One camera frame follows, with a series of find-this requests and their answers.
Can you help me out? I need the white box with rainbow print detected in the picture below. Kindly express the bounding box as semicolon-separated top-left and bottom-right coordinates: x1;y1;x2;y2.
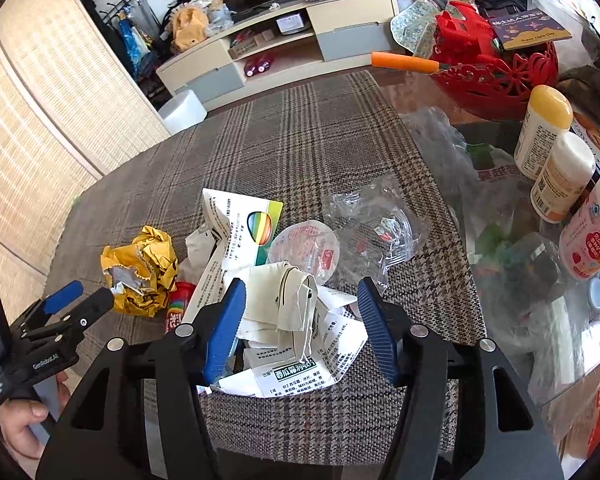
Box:
182;188;284;331

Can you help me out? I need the crumpled silver plastic bag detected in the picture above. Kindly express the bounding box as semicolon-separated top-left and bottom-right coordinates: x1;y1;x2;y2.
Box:
200;0;236;36

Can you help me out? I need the white bottle with pink label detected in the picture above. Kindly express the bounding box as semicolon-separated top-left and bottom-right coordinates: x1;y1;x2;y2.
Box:
559;166;600;281

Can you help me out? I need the black bag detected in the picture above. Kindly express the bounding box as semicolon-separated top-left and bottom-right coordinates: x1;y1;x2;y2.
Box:
475;0;531;16

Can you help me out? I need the brown cardboard box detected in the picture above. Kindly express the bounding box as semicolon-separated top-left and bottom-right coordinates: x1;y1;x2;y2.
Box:
227;30;276;58

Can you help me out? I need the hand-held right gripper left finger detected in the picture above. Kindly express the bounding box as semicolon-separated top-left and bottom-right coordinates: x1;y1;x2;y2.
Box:
35;277;248;480

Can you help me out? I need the dark blue book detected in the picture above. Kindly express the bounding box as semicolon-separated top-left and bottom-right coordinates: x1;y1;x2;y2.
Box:
490;10;573;51

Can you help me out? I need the white bottle with yellow cap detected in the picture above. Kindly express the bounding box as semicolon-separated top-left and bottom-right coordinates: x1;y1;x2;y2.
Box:
513;85;574;181

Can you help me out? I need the small white device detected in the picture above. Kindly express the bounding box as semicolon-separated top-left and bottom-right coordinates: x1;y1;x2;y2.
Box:
275;12;311;36

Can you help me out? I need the brown cloth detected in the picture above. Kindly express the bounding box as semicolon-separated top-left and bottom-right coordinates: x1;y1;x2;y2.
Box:
555;65;600;126

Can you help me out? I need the green floral cloth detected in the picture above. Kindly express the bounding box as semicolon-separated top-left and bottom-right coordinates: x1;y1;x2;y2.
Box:
390;0;453;58

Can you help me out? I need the large clear plastic bag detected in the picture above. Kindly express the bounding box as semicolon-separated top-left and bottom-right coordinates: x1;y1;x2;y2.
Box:
400;107;581;361

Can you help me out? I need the red plastic basket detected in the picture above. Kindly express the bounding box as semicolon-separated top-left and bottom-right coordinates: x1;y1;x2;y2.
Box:
430;35;559;122

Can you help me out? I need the person's left hand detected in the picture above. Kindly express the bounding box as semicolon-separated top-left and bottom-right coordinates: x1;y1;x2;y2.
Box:
0;381;74;461

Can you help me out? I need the yellow plush backpack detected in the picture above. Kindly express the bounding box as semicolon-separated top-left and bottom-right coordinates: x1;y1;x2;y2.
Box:
171;6;211;53

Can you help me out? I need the beige and grey TV cabinet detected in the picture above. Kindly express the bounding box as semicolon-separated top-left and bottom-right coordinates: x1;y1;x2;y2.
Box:
155;0;406;111

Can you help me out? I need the orange handled knife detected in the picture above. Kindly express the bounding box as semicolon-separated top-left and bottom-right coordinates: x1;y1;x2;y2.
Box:
371;51;456;73

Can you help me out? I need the small red candy tube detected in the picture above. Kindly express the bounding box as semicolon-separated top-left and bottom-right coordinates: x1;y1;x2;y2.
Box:
165;281;197;336

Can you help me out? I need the clear plastic wrapper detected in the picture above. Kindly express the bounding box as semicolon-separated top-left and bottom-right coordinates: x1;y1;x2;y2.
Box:
322;175;431;286

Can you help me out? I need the blue bag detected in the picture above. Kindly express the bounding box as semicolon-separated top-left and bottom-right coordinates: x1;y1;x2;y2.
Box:
114;15;153;78

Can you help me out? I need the white paper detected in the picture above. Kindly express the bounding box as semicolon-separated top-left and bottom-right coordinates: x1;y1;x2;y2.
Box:
240;260;361;348

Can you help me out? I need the round clear plastic lid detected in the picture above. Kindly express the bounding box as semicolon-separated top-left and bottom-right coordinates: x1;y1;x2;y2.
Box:
267;220;341;286

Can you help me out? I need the bamboo folding screen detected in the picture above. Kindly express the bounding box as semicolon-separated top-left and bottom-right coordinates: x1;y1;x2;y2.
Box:
0;0;173;311

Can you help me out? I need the yellow foil wrapper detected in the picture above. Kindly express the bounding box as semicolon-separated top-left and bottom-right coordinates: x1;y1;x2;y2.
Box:
100;226;180;318

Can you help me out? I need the clear zip bag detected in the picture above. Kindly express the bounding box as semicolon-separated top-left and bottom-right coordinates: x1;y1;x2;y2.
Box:
527;0;596;41

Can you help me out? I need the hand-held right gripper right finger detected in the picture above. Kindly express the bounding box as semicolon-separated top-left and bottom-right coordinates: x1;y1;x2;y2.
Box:
356;276;566;480

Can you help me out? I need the white printed box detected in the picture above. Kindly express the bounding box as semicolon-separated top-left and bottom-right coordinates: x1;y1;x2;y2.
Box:
217;305;368;401

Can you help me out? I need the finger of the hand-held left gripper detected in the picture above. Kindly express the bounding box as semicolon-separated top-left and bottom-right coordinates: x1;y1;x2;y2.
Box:
17;280;84;334
10;287;116;357

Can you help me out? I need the grey plaid tablecloth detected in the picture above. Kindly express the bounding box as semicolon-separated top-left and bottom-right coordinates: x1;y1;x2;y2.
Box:
42;71;488;453

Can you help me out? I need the white plastic stool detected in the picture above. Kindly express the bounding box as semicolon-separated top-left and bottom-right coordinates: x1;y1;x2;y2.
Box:
158;90;208;136

